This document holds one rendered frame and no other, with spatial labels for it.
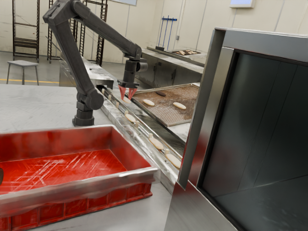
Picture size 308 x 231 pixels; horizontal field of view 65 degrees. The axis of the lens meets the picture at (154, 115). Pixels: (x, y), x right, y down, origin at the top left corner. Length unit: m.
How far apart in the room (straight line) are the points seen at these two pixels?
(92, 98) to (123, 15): 7.71
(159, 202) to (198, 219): 0.30
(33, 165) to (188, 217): 0.54
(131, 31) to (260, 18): 4.67
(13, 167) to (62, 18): 0.51
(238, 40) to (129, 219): 0.50
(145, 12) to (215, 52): 8.61
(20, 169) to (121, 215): 0.35
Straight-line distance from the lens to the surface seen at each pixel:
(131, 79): 1.22
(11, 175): 0.82
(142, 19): 8.97
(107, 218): 0.67
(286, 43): 0.33
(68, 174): 0.81
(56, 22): 0.93
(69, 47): 0.98
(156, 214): 0.70
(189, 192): 0.46
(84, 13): 0.97
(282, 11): 5.29
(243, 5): 5.79
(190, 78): 4.13
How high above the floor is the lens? 1.28
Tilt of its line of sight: 19 degrees down
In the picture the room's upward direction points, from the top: 10 degrees clockwise
